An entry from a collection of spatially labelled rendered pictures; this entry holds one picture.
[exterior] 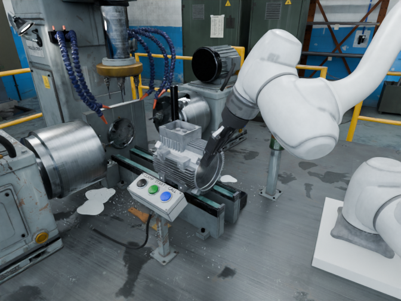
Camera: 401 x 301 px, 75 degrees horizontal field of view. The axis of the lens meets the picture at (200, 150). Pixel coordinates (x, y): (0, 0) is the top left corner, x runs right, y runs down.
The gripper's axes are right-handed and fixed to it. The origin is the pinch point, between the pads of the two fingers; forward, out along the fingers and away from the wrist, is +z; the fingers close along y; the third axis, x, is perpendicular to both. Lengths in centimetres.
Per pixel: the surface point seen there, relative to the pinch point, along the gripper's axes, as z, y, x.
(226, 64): 5, -64, -42
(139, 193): 8.0, 21.9, -3.8
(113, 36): -5, -3, -58
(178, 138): 5.0, -1.0, -13.2
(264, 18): 40, -310, -148
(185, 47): 139, -285, -236
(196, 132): 3.9, -8.3, -11.6
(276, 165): 8.3, -34.2, 14.9
